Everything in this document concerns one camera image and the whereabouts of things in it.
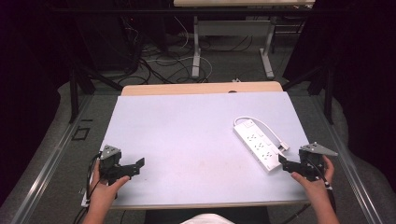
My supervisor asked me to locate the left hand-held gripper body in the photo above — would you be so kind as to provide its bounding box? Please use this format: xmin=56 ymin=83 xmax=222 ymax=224
xmin=98 ymin=145 xmax=133 ymax=187

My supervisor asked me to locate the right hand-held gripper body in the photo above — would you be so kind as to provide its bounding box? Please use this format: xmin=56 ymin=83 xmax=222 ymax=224
xmin=297 ymin=141 xmax=339 ymax=183

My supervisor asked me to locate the white power strip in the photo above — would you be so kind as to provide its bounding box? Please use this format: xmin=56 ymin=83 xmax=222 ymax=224
xmin=233 ymin=119 xmax=286 ymax=174

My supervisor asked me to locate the person's right hand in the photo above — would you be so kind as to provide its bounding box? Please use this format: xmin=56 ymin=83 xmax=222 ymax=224
xmin=290 ymin=154 xmax=336 ymax=205

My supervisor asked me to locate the person's left hand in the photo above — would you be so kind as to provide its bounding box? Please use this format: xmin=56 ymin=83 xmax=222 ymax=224
xmin=89 ymin=160 xmax=131 ymax=207

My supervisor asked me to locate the white table mat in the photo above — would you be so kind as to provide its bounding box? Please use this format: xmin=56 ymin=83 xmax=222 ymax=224
xmin=99 ymin=91 xmax=313 ymax=209

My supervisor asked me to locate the black metal stand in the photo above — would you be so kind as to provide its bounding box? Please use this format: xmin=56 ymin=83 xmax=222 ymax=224
xmin=68 ymin=63 xmax=125 ymax=124
xmin=281 ymin=63 xmax=336 ymax=126

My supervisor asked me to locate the person's white shirt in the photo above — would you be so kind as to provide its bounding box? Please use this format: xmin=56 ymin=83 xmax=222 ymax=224
xmin=180 ymin=213 xmax=236 ymax=224

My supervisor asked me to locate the dark curtain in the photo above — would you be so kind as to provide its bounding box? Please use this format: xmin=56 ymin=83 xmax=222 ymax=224
xmin=282 ymin=0 xmax=396 ymax=191
xmin=0 ymin=0 xmax=78 ymax=207

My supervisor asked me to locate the white metal-legged desk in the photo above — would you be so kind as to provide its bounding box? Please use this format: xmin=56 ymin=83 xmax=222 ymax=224
xmin=173 ymin=0 xmax=317 ymax=80

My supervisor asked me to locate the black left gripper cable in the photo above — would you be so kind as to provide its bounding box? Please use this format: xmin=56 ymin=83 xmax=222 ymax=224
xmin=72 ymin=151 xmax=104 ymax=224

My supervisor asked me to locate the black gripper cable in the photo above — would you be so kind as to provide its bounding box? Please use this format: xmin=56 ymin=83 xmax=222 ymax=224
xmin=72 ymin=151 xmax=104 ymax=224
xmin=305 ymin=160 xmax=338 ymax=214

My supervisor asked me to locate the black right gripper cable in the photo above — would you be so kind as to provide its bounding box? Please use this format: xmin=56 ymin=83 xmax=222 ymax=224
xmin=305 ymin=160 xmax=338 ymax=214

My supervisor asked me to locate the white power strip cord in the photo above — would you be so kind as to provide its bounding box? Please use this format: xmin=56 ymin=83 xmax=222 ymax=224
xmin=233 ymin=116 xmax=290 ymax=152

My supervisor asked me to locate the metal floor rail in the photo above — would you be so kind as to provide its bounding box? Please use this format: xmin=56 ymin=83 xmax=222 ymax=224
xmin=10 ymin=94 xmax=95 ymax=224
xmin=310 ymin=92 xmax=380 ymax=224

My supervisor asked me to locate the black floor cable bundle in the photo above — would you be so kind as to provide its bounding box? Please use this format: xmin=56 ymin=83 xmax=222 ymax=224
xmin=120 ymin=15 xmax=254 ymax=86

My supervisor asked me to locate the white floor cable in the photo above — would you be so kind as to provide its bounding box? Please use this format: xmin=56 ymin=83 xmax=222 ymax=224
xmin=145 ymin=16 xmax=214 ymax=83

